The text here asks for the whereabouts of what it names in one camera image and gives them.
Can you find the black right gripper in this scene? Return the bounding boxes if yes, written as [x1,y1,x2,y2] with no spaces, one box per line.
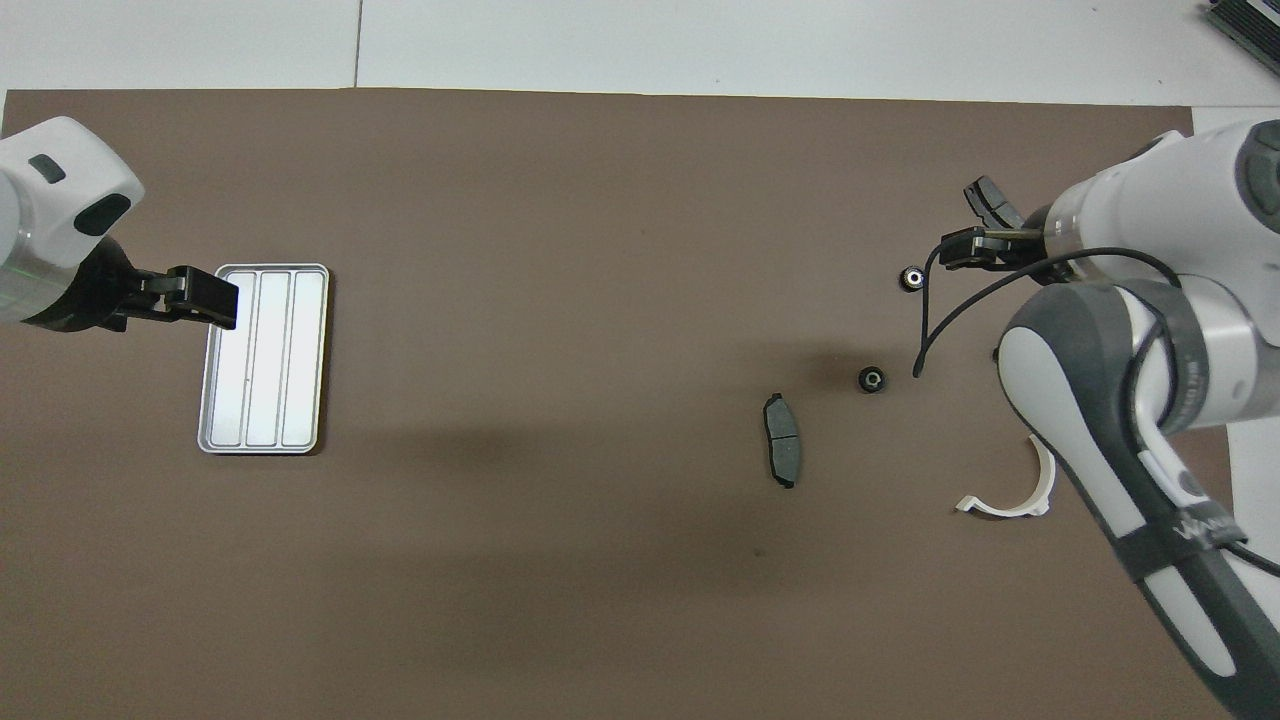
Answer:
[942,205,1051,269]

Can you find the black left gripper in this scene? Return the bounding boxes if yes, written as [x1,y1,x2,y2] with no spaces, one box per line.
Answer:
[20,238,239,333]

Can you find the single grey brake pad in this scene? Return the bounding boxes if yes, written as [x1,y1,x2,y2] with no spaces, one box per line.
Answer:
[762,392,803,490]

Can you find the brown table mat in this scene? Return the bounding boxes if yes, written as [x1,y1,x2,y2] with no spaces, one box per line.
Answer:
[0,88,1241,720]

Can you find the white curved plastic bracket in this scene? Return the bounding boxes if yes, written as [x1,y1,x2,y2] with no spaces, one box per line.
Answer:
[955,433,1058,519]

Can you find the stacked grey brake pads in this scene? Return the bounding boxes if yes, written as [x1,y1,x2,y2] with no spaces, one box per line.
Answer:
[963,175,1026,233]

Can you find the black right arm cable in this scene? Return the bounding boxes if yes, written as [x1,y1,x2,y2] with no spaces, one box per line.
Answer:
[912,235,1186,379]

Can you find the dark grey ribbed device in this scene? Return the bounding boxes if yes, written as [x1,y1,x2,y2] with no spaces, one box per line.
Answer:
[1205,0,1280,76]

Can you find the silver metal tray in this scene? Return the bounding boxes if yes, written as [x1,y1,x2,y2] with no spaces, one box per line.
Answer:
[197,262,331,456]

